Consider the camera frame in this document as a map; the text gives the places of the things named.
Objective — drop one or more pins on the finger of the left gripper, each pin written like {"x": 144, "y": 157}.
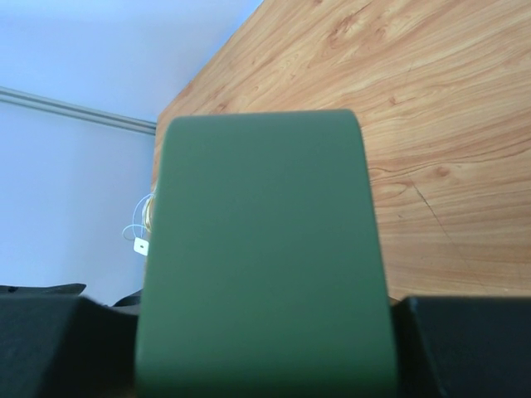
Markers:
{"x": 67, "y": 289}

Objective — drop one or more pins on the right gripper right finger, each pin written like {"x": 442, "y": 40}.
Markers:
{"x": 462, "y": 347}

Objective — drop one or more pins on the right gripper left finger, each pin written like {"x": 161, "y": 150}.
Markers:
{"x": 67, "y": 346}

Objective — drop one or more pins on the green power strip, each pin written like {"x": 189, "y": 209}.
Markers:
{"x": 264, "y": 276}

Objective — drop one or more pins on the white charger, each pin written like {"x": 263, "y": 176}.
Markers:
{"x": 141, "y": 246}

